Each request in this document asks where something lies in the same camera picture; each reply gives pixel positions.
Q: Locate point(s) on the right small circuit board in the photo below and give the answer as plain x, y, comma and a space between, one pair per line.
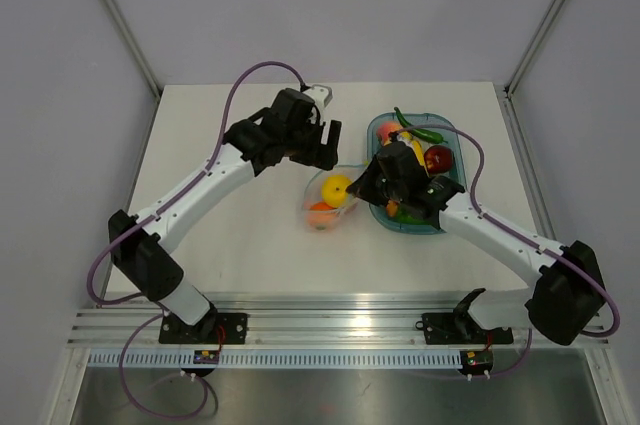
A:
477, 363

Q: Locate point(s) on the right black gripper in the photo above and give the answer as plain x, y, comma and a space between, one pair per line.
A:
363, 187

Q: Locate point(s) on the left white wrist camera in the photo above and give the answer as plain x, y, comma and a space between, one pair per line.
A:
321, 94

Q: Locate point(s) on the yellow apple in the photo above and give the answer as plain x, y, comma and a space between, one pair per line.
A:
334, 190

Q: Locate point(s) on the left aluminium frame post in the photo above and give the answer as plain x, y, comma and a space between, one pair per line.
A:
128, 39

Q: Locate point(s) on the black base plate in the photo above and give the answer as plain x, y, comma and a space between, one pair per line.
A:
240, 327
447, 328

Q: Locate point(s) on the green chili pepper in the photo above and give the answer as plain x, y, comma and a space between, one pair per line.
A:
421, 133

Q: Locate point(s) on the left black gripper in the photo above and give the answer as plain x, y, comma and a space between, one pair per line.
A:
322, 156

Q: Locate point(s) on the orange carrot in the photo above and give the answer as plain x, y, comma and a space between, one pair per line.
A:
392, 208

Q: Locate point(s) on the left small circuit board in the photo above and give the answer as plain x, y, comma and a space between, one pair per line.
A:
206, 357

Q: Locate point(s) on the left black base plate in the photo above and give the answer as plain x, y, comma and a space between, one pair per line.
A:
240, 327

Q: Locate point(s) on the clear zip top bag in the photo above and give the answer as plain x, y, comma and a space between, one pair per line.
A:
312, 192

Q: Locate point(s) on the white slotted cable duct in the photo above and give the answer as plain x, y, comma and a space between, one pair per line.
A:
281, 359

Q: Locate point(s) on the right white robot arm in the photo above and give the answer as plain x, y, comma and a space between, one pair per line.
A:
564, 289

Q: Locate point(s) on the pink peach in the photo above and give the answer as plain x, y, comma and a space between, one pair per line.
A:
384, 131

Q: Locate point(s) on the aluminium mounting rail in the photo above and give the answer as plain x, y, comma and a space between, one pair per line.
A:
303, 322

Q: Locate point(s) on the aluminium frame post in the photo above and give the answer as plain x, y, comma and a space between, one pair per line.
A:
535, 45
128, 39

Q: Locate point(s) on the yellow banana bunch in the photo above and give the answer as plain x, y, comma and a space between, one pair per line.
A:
415, 145

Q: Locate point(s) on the right aluminium frame post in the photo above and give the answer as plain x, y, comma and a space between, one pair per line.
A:
535, 45

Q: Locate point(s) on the blue plastic fruit basket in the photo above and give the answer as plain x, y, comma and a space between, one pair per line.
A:
432, 122

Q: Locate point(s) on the dark red apple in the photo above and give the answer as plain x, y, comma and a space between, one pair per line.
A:
439, 159

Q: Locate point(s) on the green bell pepper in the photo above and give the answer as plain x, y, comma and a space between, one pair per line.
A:
403, 218

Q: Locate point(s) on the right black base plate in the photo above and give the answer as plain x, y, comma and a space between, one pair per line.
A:
447, 328

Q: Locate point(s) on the small circuit board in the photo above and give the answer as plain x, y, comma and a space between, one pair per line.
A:
206, 357
477, 363

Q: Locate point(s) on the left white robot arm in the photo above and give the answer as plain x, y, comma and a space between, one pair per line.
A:
143, 243

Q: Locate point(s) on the orange fruit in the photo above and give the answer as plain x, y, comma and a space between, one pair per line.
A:
321, 217

